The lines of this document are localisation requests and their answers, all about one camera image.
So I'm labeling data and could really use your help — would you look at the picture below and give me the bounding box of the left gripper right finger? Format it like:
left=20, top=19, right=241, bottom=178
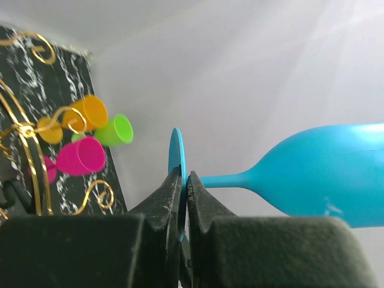
left=187, top=172, right=378, bottom=287

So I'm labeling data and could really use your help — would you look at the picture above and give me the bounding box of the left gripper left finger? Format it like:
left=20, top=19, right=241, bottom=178
left=1, top=168, right=183, bottom=287

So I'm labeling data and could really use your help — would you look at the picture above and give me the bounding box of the pink wine glass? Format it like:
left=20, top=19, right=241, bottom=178
left=44, top=136, right=106, bottom=184

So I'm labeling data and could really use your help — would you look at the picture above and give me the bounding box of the green wine glass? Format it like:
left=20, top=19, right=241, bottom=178
left=71, top=113, right=134, bottom=147

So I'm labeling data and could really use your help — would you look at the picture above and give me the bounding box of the blue wine glass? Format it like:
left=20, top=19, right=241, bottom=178
left=167, top=122, right=384, bottom=242

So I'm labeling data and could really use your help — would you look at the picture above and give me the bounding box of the orange wine glass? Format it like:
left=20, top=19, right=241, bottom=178
left=35, top=94, right=109, bottom=144

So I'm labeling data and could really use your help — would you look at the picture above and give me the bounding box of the gold wire wine glass rack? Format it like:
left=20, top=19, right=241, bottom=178
left=0, top=32, right=115, bottom=218

